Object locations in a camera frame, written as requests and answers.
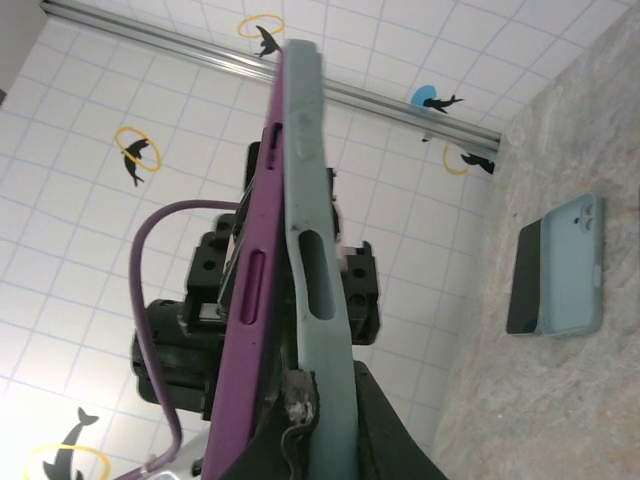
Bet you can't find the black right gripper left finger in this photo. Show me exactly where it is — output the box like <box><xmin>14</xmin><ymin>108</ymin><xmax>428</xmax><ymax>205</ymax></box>
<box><xmin>227</xmin><ymin>369</ymin><xmax>321</xmax><ymax>480</ymax></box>

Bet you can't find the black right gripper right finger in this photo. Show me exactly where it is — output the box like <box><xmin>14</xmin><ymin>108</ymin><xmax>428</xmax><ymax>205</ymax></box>
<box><xmin>351</xmin><ymin>360</ymin><xmax>441</xmax><ymax>480</ymax></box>

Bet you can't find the purple smartphone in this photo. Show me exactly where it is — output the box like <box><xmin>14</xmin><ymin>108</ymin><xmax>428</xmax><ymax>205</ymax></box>
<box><xmin>199</xmin><ymin>49</ymin><xmax>301</xmax><ymax>480</ymax></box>

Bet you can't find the pale grey blue phone case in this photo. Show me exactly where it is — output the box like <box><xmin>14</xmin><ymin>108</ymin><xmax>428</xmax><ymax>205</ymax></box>
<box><xmin>277</xmin><ymin>38</ymin><xmax>361</xmax><ymax>480</ymax></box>

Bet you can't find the silver edged smartphone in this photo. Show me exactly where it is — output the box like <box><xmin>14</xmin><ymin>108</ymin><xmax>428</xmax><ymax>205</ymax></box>
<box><xmin>505</xmin><ymin>218</ymin><xmax>546</xmax><ymax>336</ymax></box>

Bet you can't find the light blue phone case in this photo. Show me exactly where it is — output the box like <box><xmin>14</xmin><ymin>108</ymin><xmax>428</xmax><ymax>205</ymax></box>
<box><xmin>538</xmin><ymin>192</ymin><xmax>606</xmax><ymax>339</ymax></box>

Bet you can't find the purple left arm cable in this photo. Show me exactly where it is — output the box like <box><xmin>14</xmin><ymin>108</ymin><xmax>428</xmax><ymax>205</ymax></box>
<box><xmin>128</xmin><ymin>198</ymin><xmax>244</xmax><ymax>480</ymax></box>

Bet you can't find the aluminium corner post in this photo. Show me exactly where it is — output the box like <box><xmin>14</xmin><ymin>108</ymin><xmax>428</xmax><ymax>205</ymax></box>
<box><xmin>39</xmin><ymin>0</ymin><xmax>503</xmax><ymax>154</ymax></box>

